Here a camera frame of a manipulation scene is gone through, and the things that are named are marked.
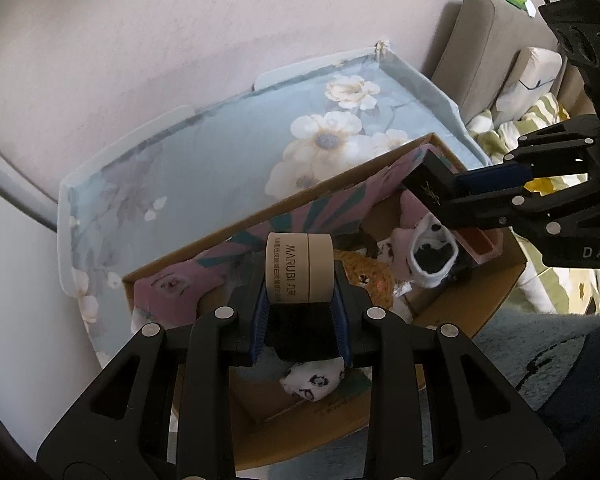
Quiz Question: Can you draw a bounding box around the light blue floral tablecloth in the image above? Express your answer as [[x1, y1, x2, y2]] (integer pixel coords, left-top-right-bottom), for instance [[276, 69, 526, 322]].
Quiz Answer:
[[60, 50, 491, 376]]

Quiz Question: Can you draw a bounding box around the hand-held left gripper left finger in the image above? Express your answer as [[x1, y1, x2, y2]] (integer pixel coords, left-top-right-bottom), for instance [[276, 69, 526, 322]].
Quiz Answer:
[[35, 284, 271, 480]]

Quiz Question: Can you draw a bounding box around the light blue fuzzy blanket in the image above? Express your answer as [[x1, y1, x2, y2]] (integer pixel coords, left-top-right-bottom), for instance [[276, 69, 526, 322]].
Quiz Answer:
[[167, 305, 600, 480]]

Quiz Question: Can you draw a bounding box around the beige round jar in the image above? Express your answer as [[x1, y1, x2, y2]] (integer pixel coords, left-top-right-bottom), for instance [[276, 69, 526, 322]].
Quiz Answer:
[[264, 231, 336, 306]]

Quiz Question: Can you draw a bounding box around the grey metal pole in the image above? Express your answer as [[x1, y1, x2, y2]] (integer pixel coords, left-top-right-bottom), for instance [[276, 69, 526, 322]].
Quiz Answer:
[[0, 147, 61, 233]]

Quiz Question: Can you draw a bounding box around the black square box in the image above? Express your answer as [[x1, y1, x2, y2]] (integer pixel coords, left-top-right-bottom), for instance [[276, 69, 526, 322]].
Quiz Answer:
[[402, 144, 463, 211]]

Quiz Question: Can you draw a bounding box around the beige upholstered sofa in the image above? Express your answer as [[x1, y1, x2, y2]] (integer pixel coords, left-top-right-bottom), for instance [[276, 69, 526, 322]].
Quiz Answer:
[[430, 0, 588, 126]]

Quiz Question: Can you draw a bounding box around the white panda print sock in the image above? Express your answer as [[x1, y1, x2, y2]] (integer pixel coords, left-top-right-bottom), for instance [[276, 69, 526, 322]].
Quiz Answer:
[[377, 212, 461, 289]]

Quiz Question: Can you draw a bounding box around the white pillow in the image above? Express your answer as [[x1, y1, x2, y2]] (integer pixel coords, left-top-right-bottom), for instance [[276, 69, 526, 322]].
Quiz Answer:
[[495, 46, 566, 121]]

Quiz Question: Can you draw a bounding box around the green yellow floral blanket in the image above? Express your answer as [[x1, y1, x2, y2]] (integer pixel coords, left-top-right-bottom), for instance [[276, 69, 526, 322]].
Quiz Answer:
[[467, 92, 600, 316]]

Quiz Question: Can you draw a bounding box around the cream fuzzy sock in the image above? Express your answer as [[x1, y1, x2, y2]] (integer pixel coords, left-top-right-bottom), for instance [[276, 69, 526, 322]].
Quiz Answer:
[[391, 290, 416, 321]]

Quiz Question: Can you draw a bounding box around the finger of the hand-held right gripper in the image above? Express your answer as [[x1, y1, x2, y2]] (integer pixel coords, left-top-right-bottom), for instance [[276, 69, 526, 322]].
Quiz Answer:
[[437, 175, 600, 233], [454, 114, 600, 196]]

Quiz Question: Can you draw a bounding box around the white patterned sock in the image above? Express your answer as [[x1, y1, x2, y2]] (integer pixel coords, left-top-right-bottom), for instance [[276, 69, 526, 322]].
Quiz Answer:
[[279, 355, 346, 402]]

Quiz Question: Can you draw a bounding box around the brown bear plush sock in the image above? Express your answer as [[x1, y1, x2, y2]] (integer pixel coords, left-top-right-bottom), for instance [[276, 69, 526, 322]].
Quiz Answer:
[[340, 249, 396, 311]]

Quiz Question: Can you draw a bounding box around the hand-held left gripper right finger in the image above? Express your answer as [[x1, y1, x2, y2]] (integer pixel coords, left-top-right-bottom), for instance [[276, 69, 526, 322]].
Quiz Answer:
[[331, 259, 567, 480]]

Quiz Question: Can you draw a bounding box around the dark blue cloth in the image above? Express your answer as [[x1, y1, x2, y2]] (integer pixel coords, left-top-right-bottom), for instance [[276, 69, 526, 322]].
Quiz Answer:
[[520, 317, 600, 461]]

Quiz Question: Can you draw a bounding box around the pink plastic tray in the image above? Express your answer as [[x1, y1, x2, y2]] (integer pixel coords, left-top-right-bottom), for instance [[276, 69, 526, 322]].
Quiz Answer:
[[455, 227, 503, 266]]

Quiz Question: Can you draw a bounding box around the cardboard box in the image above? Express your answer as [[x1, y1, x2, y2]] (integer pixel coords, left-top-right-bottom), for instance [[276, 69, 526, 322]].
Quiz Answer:
[[121, 132, 527, 471]]

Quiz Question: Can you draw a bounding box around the pink fuzzy sock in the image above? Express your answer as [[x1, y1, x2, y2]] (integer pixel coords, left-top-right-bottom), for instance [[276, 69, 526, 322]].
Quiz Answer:
[[399, 191, 433, 231]]

